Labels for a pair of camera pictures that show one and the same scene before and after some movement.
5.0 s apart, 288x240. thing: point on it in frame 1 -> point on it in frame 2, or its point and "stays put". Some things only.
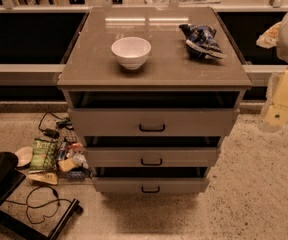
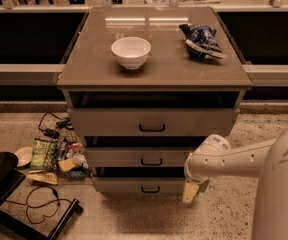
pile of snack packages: (72, 160) stays put
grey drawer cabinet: (153, 90) stays put
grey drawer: (151, 156) stays put
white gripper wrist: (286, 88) -> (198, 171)
